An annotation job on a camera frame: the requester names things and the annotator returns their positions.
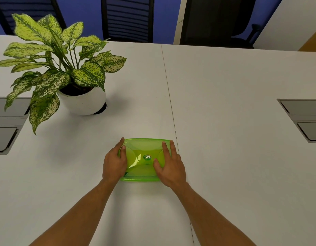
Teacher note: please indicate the person's right hand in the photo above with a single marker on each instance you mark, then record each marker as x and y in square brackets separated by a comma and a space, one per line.
[172, 171]

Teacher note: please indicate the person's left hand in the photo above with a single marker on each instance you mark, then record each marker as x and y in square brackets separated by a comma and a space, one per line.
[113, 165]

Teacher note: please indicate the person's left thumb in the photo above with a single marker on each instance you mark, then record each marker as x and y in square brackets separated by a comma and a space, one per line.
[124, 155]

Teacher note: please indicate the person's right middle finger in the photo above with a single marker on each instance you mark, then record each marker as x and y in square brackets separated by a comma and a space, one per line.
[173, 148]

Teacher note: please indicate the person's right thumb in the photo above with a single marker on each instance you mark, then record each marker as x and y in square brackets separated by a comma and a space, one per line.
[158, 165]

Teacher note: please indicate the green plastic lunch box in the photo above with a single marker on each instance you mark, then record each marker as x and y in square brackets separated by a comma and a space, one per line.
[142, 161]

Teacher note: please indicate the person's left forearm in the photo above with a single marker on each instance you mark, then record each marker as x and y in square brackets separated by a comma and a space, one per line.
[76, 215]

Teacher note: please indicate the person's right forearm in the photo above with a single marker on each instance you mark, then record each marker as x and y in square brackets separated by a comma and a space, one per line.
[211, 217]

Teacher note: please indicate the black pot saucer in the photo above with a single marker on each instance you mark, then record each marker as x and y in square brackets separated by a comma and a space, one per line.
[101, 110]

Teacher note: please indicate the white round plant pot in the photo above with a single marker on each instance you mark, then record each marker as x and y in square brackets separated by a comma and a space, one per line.
[83, 101]

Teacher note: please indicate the variegated green leafy plant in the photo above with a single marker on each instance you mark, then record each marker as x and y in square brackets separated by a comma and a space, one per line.
[53, 66]

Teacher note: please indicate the black mesh office chair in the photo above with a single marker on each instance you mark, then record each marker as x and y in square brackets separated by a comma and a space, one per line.
[219, 21]

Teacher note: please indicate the black slatted office chair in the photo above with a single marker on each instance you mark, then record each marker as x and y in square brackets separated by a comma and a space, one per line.
[127, 19]
[27, 12]

